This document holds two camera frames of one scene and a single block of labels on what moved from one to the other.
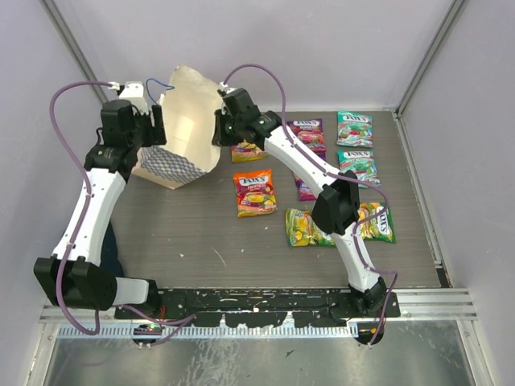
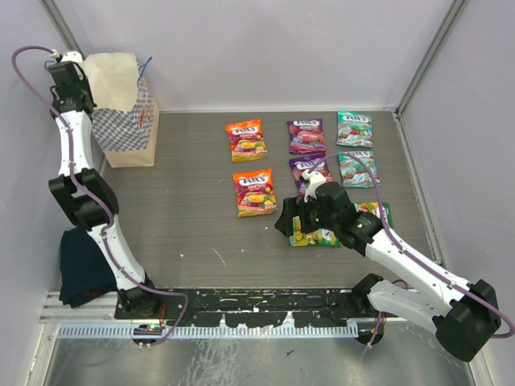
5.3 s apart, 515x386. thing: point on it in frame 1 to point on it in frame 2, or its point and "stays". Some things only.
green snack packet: (302, 231) stays
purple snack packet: (311, 133) stays
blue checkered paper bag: (190, 147) to (125, 120)
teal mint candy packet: (354, 129) stays
